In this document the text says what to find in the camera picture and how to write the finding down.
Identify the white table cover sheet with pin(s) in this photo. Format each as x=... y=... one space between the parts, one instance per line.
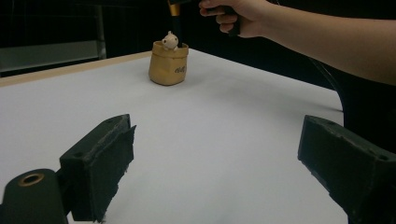
x=218 y=124

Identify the white metal stand with shelf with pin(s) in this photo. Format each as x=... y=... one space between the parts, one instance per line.
x=46 y=54

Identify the black gold makeup brush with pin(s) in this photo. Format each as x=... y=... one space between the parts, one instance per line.
x=175 y=9

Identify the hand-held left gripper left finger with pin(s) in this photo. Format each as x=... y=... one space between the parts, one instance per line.
x=93 y=168

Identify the wooden table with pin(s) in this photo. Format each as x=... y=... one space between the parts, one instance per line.
x=62 y=70

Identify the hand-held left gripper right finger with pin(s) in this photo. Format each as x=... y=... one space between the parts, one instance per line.
x=351 y=168

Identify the tan bag-shaped holder with figurine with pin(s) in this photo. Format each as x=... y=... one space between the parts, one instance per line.
x=166 y=68

